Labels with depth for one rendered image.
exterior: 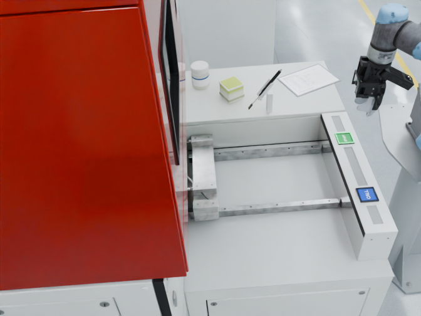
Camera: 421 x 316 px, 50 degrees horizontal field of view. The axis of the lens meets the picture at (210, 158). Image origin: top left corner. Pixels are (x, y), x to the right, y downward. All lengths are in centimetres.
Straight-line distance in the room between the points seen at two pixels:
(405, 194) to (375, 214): 68
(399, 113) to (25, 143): 162
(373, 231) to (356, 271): 15
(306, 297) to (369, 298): 21
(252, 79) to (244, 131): 26
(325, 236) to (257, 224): 22
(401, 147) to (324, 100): 35
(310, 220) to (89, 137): 102
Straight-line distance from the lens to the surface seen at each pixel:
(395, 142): 187
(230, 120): 167
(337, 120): 170
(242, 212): 152
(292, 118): 171
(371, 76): 141
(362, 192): 145
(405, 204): 212
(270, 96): 165
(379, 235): 138
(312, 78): 189
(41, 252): 89
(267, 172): 167
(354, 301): 155
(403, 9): 132
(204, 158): 164
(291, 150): 172
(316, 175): 168
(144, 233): 81
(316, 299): 150
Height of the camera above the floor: 202
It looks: 44 degrees down
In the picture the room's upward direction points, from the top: 5 degrees counter-clockwise
